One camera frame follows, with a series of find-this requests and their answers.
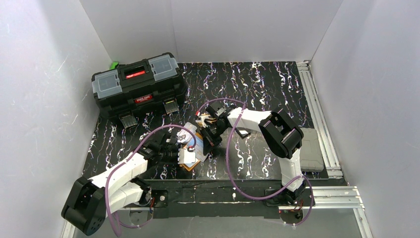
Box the stack of black cards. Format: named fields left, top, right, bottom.
left=235, top=128, right=251, bottom=139

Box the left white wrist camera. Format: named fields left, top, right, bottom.
left=178, top=148, right=197, bottom=164

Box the orange card holder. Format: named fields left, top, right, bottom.
left=178, top=133, right=209, bottom=171

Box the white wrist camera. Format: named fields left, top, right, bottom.
left=195, top=112, right=215, bottom=128
left=178, top=148, right=197, bottom=164

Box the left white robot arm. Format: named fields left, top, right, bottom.
left=61, top=131, right=184, bottom=236

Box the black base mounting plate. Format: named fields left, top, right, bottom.
left=102, top=178, right=329, bottom=219

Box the aluminium frame rail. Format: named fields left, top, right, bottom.
left=297, top=61, right=373, bottom=238

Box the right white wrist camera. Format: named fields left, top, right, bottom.
left=195, top=112, right=215, bottom=128

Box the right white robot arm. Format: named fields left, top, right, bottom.
left=196, top=99, right=306, bottom=204

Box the green object behind toolbox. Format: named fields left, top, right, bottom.
left=109, top=61, right=119, bottom=69

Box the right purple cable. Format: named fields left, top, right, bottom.
left=195, top=98, right=314, bottom=226

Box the stack of white cards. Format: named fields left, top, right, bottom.
left=177, top=122, right=197, bottom=144

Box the black toolbox with grey lids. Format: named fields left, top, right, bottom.
left=91, top=52, right=188, bottom=128

